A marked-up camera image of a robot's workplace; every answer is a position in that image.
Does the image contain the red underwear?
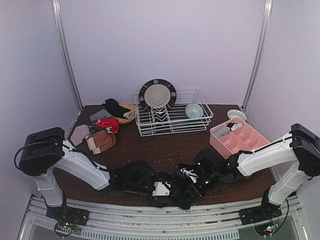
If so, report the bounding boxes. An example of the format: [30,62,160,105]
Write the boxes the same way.
[96,118,120,134]

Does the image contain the grey striped underwear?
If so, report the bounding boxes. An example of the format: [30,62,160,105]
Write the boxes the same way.
[89,109,114,123]

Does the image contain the pink divided organizer box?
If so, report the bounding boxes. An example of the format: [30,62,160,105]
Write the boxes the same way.
[209,118,270,159]

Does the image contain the aluminium frame post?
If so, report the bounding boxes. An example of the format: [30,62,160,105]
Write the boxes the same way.
[242,0,274,112]
[51,0,84,112]

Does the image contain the grey rolled underwear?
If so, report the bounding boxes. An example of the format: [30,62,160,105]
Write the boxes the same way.
[212,126,231,139]

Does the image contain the blue patterned yellow bowl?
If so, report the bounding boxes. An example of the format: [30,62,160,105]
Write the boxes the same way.
[227,109,247,121]

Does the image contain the white wire dish rack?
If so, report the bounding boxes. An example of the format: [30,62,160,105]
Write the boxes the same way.
[134,88,214,137]

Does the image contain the black and white rolled underwear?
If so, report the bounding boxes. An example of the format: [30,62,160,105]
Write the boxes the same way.
[226,122,243,132]

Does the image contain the right aluminium frame post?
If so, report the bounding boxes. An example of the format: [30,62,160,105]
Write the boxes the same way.
[242,0,274,112]

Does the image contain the dark rimmed beige plate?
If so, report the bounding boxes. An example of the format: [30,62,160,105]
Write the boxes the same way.
[138,78,177,112]

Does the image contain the beige white socks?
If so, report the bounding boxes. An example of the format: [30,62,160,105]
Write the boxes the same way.
[123,110,136,120]

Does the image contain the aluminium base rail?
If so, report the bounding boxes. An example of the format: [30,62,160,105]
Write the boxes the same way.
[17,196,311,240]

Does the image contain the brown underwear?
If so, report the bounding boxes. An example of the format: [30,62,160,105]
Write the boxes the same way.
[86,130,116,155]

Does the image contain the beige underwear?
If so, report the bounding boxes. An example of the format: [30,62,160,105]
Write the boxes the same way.
[70,124,91,147]

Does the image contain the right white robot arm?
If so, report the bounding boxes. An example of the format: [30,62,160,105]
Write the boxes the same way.
[174,123,320,210]

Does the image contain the black cloth on plate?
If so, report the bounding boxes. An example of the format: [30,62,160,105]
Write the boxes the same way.
[102,98,130,119]

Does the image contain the left aluminium frame post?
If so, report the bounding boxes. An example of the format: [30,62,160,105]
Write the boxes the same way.
[51,0,84,112]

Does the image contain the light blue ceramic bowl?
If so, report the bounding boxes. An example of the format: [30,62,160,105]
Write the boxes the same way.
[185,103,204,119]

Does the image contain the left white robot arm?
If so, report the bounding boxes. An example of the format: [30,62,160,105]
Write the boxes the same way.
[13,127,174,209]

